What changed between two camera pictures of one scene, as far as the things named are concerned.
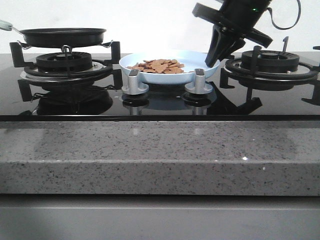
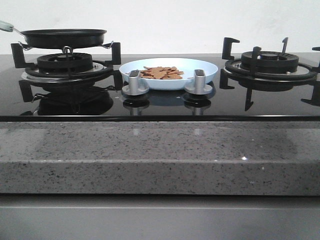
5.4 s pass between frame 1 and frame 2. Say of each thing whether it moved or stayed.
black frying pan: stayed
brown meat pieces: moved
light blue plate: moved
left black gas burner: stayed
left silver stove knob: stayed
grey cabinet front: stayed
